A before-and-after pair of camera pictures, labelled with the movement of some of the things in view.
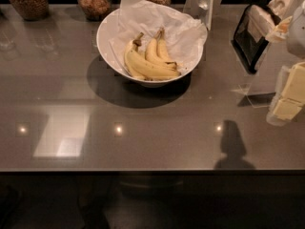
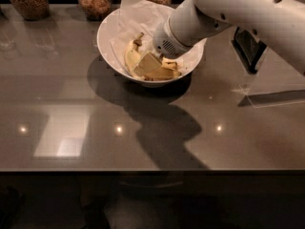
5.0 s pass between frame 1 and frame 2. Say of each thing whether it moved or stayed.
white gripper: moved
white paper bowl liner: stayed
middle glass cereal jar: stayed
